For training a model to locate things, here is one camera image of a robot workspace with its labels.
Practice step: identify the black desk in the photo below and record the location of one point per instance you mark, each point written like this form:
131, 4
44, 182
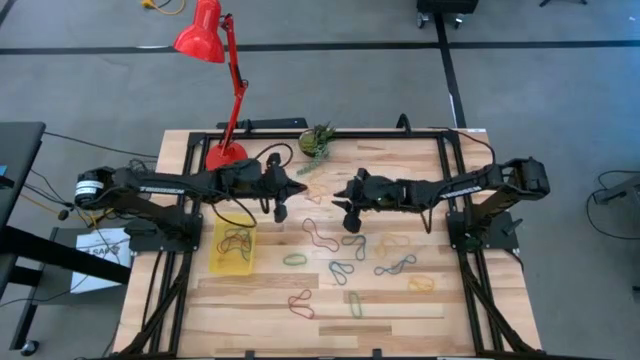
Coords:
20, 150

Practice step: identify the yellow rubber band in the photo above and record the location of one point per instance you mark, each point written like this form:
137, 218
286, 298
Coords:
315, 191
421, 284
385, 243

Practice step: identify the red desk lamp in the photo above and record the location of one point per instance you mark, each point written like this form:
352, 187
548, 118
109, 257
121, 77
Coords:
227, 155

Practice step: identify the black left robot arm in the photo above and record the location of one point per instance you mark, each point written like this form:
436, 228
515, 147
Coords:
150, 189

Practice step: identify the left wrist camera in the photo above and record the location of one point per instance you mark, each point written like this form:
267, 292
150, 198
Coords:
273, 161

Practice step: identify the white paper sheet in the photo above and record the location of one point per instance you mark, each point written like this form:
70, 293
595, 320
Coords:
95, 250

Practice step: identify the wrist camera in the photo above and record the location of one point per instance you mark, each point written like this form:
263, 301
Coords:
273, 161
361, 175

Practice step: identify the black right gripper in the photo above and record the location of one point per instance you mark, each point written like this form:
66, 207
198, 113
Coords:
385, 192

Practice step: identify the potted succulent plant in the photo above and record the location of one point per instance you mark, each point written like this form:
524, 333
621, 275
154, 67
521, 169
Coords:
312, 142

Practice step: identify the red rubber band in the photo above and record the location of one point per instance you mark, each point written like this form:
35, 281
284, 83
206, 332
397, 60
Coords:
225, 245
318, 236
299, 302

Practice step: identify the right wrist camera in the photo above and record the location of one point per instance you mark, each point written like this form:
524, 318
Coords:
361, 175

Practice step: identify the grey stand leg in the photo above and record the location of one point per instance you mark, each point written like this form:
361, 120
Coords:
620, 190

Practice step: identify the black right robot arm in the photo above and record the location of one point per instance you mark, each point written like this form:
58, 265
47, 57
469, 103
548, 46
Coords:
465, 191

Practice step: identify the black flat bar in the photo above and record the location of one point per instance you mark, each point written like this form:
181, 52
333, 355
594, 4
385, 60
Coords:
270, 123

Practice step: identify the black caster wheel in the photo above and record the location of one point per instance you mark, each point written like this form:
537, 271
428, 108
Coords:
29, 347

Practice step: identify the black wheeled cart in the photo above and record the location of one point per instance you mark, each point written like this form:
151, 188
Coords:
445, 6

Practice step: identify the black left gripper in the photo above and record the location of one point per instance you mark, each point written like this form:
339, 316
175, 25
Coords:
245, 180

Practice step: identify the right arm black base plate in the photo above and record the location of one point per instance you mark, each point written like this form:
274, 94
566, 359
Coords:
502, 242

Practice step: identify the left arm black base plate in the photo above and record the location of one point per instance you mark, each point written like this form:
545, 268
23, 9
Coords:
150, 243

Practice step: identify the yellow translucent plastic bin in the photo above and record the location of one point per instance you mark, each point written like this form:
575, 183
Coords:
220, 262

